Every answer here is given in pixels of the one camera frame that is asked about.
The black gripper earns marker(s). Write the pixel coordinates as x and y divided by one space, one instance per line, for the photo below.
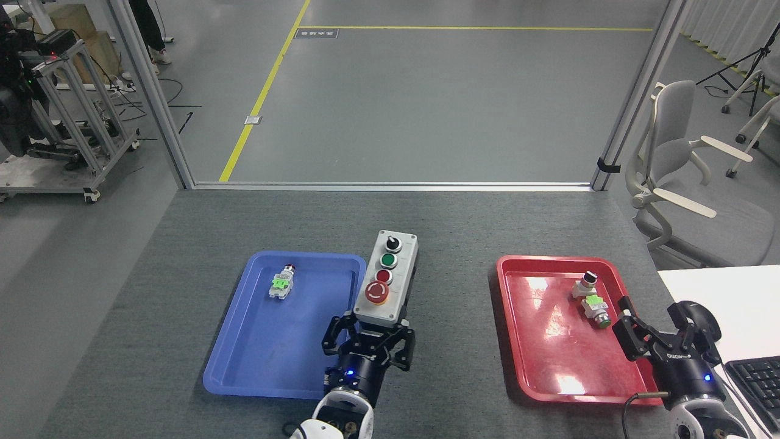
359 372
685 369

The grey control box with buttons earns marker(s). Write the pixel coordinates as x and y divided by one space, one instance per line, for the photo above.
390 274

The cardboard box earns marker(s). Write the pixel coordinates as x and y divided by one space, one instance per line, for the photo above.
73 18

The blue plastic tray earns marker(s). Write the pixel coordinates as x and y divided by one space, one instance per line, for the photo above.
286 341

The white desk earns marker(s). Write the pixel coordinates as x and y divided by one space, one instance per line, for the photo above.
743 299

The black keyboard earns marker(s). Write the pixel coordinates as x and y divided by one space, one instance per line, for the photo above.
758 384

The red plastic tray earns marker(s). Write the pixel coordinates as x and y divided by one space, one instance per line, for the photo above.
548 341

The grey office chair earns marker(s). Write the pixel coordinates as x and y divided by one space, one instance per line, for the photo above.
707 213

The white-framed office chair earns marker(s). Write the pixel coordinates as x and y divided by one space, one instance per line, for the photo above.
758 122

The metal floor outlet plate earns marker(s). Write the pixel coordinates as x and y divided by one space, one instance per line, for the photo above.
253 119

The black tripod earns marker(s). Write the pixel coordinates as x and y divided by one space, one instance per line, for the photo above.
758 58

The dark floor label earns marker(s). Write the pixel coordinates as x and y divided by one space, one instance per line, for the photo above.
316 33

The white curtain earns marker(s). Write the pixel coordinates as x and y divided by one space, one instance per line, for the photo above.
731 24

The person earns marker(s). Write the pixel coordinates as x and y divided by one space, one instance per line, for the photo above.
146 24

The black machine on cart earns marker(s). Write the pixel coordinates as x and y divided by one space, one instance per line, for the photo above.
15 110

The green-headed push button switch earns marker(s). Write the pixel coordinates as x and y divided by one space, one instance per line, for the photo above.
596 310

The black-headed selector switch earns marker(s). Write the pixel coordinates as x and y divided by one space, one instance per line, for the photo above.
586 283

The red-headed push button switch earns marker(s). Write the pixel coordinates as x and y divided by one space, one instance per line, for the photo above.
281 284

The silver aluminium rail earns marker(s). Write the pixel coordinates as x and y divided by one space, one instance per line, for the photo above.
390 186

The silver aluminium post with clip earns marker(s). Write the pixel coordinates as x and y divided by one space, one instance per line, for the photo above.
640 91

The aluminium frame cart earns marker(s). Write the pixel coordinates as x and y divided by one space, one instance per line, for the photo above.
85 134

